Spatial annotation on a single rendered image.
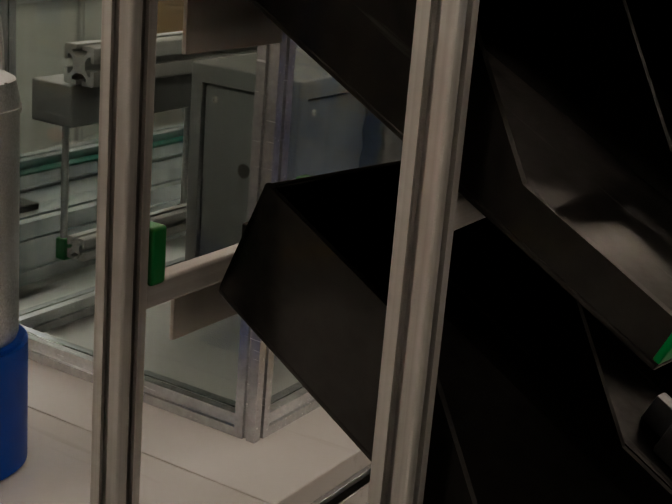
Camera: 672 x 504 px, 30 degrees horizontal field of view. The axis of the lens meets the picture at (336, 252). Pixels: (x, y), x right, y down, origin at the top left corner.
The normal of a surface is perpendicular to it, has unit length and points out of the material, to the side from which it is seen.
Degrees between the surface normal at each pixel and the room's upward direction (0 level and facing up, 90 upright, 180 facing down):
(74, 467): 0
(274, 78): 90
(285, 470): 0
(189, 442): 0
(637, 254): 25
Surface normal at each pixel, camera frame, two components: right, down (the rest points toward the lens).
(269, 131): -0.54, 0.21
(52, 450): 0.08, -0.95
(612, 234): 0.38, -0.75
